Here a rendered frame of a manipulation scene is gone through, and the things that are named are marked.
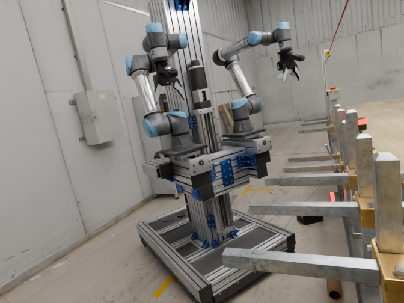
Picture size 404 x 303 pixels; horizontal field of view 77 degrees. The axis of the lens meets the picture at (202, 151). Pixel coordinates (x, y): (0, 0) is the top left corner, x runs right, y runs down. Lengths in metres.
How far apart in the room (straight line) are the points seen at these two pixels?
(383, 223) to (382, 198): 0.05
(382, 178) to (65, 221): 2.97
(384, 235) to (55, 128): 2.95
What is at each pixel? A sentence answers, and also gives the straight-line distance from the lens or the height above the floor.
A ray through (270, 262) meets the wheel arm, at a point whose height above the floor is 0.95.
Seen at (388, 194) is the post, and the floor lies 1.08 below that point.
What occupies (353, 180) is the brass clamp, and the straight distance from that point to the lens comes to 0.98.
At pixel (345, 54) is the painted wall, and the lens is 9.21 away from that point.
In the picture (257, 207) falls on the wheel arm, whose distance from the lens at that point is 0.80.
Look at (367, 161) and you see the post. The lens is 0.78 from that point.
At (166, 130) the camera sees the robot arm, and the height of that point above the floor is 1.17.
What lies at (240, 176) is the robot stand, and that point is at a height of 0.76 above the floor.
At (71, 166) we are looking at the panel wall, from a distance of 3.17.
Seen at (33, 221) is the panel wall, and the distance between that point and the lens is 3.01.
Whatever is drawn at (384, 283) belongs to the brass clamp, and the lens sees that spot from 0.54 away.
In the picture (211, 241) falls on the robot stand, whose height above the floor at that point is 0.27.
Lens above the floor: 1.29
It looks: 10 degrees down
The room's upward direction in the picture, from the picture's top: 10 degrees counter-clockwise
